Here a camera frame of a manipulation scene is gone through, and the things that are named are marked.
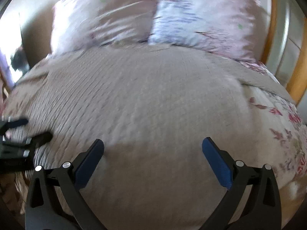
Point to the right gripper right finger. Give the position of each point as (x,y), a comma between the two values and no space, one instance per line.
(263,207)

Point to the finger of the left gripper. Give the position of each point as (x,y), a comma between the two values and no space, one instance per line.
(36,138)
(9,124)

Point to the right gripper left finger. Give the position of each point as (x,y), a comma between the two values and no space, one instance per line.
(54,200)

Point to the beige cable knit sweater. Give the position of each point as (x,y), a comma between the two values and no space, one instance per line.
(152,107)

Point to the floral bed quilt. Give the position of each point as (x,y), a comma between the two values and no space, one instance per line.
(271,129)

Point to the blue pink floral pillow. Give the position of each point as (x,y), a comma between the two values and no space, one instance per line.
(224,27)

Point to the wooden headboard frame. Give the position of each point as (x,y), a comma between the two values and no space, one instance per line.
(282,44)

